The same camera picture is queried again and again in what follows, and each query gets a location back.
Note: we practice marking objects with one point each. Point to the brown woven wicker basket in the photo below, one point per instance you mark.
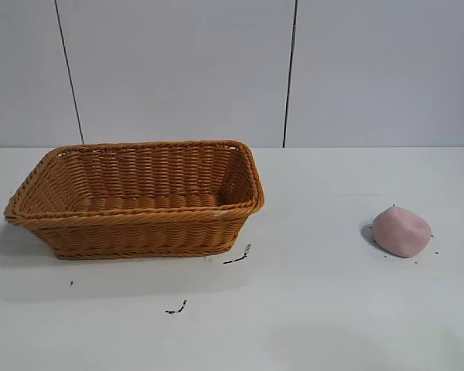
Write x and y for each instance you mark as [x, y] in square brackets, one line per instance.
[139, 232]

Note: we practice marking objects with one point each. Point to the pink peach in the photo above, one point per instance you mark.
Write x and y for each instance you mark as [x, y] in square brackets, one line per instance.
[402, 232]

